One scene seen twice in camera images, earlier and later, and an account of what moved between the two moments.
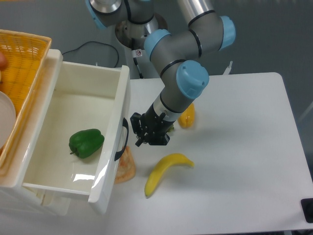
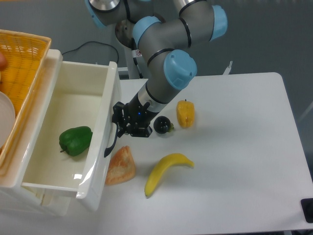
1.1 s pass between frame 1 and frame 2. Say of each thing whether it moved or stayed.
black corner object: stayed
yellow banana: stayed
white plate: stayed
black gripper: moved
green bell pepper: moved
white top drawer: moved
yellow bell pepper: stayed
